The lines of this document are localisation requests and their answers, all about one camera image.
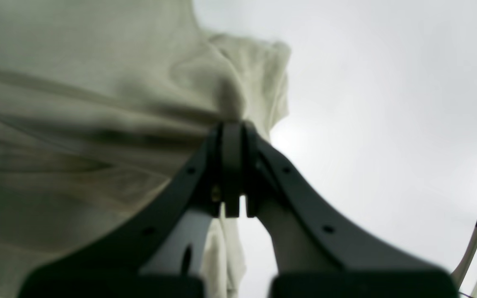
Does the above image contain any beige t-shirt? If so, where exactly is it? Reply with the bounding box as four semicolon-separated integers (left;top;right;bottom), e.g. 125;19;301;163
0;0;291;298

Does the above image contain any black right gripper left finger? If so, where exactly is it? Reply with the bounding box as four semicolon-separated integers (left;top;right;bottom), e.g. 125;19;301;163
19;123;243;298

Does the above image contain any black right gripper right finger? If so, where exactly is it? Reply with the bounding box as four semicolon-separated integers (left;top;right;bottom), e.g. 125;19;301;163
243;123;458;298

